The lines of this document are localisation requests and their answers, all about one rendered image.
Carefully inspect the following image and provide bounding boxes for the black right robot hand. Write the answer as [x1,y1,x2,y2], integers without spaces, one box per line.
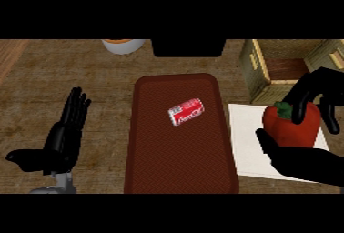
[255,66,344,187]

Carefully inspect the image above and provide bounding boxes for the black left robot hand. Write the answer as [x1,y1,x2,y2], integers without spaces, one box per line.
[5,86,94,177]

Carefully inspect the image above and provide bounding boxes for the red bell pepper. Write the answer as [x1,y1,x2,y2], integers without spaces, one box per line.
[262,101,323,149]

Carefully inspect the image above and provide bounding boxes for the brown woven placemat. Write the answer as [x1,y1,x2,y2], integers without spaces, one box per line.
[125,73,241,195]

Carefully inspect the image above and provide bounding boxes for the wicker basket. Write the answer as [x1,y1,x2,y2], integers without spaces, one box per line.
[238,39,344,106]

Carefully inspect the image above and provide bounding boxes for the red soda can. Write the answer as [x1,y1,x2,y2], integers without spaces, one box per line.
[168,97,207,127]

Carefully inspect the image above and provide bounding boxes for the white cup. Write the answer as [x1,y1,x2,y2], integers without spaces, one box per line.
[101,39,147,56]

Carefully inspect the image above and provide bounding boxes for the black appliance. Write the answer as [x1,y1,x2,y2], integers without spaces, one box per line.
[151,39,228,58]

